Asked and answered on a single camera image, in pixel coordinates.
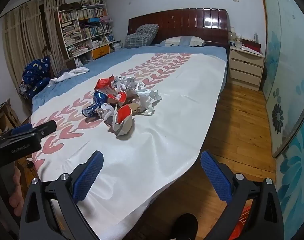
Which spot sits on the orange plastic basket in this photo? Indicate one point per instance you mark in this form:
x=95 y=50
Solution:
x=243 y=217

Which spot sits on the small bottle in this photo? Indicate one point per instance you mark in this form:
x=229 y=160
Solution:
x=256 y=37

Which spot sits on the beige curtain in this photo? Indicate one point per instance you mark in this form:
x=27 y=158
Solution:
x=53 y=37
x=22 y=37

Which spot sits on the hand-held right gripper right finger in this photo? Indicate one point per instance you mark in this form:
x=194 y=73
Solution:
x=215 y=177

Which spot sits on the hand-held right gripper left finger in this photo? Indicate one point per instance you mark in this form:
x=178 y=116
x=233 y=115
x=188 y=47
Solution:
x=88 y=177

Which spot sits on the blue bedsheet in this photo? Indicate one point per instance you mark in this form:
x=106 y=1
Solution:
x=112 y=60

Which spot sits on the silver-lined wrapper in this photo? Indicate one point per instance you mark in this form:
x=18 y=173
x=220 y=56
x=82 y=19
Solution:
x=128 y=82

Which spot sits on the blue snack wrapper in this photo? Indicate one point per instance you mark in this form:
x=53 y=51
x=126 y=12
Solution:
x=97 y=100

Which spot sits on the flower print wardrobe door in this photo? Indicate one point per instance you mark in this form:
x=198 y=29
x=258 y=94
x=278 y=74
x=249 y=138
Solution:
x=284 y=67
x=296 y=180

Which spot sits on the white pink leaf-print blanket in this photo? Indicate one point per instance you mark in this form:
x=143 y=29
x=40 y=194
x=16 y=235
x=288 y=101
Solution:
x=154 y=142

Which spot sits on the small white paper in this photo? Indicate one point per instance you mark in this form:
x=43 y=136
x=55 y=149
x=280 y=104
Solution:
x=105 y=110

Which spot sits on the rows of books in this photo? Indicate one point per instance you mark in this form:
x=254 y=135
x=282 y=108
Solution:
x=69 y=32

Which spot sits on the wooden crate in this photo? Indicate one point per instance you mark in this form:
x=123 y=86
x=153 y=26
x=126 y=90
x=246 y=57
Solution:
x=4 y=120

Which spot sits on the dark wooden bed headboard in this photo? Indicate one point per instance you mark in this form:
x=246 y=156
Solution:
x=187 y=22

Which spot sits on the white blue striped pillow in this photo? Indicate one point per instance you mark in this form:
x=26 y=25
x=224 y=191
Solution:
x=182 y=41

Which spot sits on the white bookshelf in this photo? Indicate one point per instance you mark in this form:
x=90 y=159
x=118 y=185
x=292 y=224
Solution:
x=78 y=23

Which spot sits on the orange cabinet drawer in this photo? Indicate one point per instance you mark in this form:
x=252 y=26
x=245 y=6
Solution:
x=100 y=52

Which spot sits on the brown cardboard piece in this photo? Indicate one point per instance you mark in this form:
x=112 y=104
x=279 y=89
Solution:
x=135 y=108

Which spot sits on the person's left hand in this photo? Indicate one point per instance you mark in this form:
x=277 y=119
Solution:
x=16 y=195

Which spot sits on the white cloth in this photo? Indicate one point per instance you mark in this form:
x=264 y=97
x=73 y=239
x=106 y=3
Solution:
x=67 y=76

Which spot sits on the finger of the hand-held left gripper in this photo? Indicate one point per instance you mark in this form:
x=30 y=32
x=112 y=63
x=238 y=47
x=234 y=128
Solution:
x=22 y=129
x=46 y=128

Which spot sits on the white plastic wrapper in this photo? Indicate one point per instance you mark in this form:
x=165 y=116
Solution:
x=149 y=97

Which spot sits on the grey checked pillow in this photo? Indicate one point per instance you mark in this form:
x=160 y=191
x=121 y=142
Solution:
x=142 y=36

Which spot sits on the black shoe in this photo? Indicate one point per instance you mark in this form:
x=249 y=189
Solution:
x=185 y=227

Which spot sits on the dark blue star-print cloth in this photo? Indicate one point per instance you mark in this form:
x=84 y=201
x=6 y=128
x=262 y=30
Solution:
x=36 y=77

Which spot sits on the beige nightstand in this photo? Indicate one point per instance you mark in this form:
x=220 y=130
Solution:
x=245 y=67

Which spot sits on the torn red white paper box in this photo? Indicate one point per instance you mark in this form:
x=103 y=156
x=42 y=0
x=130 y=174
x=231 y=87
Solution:
x=123 y=113

